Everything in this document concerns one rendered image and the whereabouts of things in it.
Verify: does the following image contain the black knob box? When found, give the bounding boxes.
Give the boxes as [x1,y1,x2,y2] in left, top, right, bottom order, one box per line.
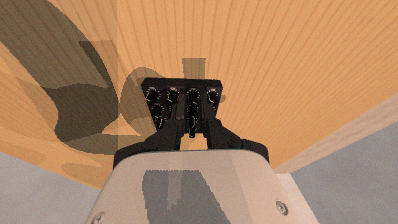
[141,77,223,138]

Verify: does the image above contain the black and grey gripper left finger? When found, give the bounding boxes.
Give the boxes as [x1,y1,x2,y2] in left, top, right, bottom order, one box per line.
[113,93,187,169]

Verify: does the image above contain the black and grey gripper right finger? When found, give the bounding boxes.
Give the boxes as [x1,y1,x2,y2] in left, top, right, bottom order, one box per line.
[200,93,270,164]

